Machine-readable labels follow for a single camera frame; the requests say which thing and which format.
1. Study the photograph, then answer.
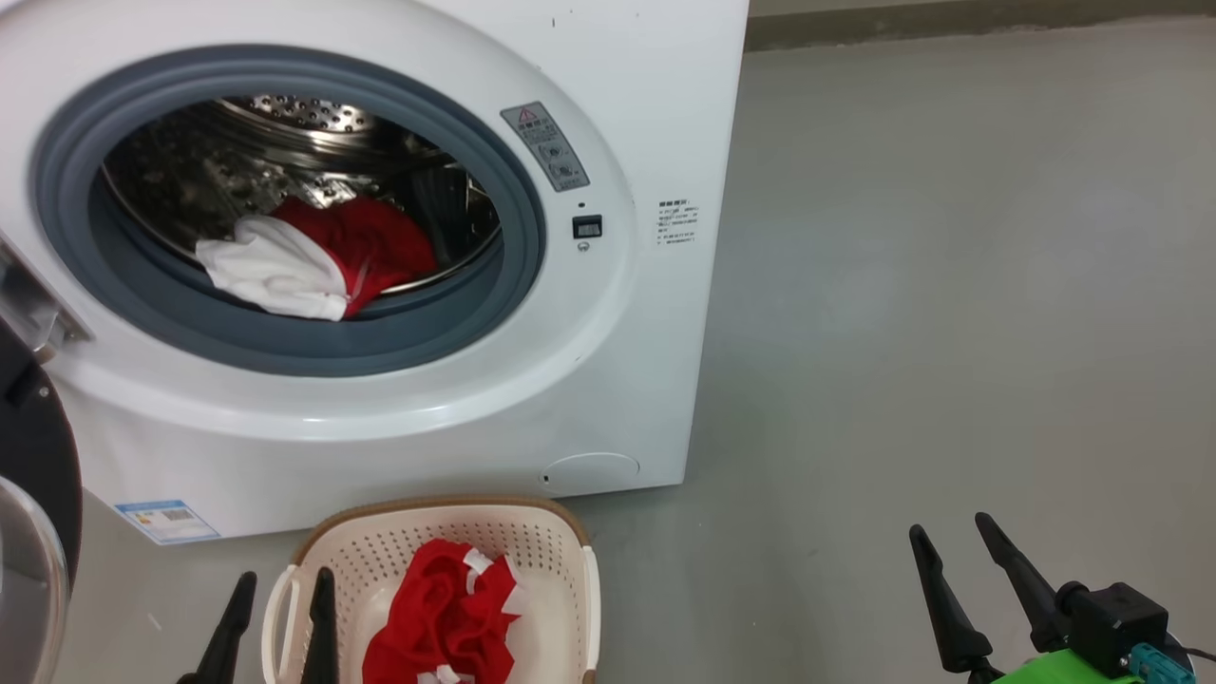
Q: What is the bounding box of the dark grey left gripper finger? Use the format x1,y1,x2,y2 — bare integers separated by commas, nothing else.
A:
178,571,258,684
299,567,340,684

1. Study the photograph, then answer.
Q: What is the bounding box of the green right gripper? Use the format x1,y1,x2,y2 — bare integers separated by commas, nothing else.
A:
909,512,1141,684

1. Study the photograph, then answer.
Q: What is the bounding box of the red garment with white trim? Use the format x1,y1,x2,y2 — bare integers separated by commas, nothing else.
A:
361,539,528,684
271,195,438,319

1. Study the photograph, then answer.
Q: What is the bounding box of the dark grey washing machine door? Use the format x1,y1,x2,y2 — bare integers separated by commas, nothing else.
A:
0,313,84,684

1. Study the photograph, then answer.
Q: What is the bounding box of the cream perforated laundry basket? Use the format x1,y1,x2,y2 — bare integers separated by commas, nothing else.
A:
261,494,601,684

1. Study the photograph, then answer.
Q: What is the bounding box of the grey rubber door gasket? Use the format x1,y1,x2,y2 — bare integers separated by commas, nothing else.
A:
28,45,547,378

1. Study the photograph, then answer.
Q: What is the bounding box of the metal door hinge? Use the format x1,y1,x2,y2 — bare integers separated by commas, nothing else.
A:
0,233,93,362

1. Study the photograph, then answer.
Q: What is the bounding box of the white washing machine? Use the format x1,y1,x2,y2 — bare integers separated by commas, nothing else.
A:
0,0,750,544

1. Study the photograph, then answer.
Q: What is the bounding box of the blue energy label sticker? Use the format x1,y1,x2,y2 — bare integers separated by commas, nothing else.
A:
114,499,221,545

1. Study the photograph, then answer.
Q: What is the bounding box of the round drain filter cover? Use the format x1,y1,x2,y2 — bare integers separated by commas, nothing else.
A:
543,452,640,498

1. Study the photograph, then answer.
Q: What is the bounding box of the steel washer drum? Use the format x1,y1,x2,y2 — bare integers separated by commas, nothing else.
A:
102,93,502,297

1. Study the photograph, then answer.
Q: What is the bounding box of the small text sticker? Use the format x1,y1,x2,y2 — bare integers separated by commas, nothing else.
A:
657,199,701,248

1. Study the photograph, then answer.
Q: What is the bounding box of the grey warning sticker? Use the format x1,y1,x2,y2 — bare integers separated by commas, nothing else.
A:
501,101,591,193

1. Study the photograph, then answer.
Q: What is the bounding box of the teal cable connector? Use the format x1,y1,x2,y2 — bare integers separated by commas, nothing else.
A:
1129,643,1196,684

